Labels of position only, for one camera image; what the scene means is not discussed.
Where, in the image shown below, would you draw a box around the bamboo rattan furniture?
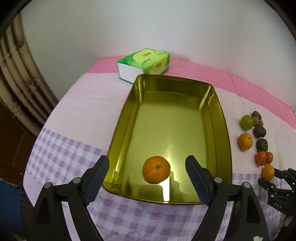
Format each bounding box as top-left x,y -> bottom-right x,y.
1,14 -> 58,137

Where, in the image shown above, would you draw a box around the dark passion fruit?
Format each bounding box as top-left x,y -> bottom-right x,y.
253,125 -> 266,138
251,110 -> 262,120
256,138 -> 268,152

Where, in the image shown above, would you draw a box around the gold toffee tin box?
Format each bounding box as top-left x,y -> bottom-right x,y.
103,75 -> 232,205

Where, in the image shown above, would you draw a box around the blue object at floor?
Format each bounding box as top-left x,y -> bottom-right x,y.
0,179 -> 25,234

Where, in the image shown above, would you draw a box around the small red tomato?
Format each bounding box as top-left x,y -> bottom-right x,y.
266,152 -> 274,165

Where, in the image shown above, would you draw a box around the brown longan left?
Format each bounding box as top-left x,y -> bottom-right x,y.
252,116 -> 259,126

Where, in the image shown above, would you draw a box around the large red tomato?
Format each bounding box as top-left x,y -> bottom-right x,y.
254,151 -> 267,167

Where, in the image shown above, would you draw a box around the orange mandarin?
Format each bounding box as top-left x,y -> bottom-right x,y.
142,156 -> 171,184
237,133 -> 253,151
261,164 -> 275,181

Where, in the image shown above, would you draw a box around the green tissue pack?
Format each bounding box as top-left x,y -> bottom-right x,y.
116,48 -> 170,83

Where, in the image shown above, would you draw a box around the pink and purple tablecloth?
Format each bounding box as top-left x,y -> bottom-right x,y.
23,57 -> 295,240

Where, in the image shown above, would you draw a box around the green tomato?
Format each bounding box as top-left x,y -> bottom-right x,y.
240,115 -> 253,131

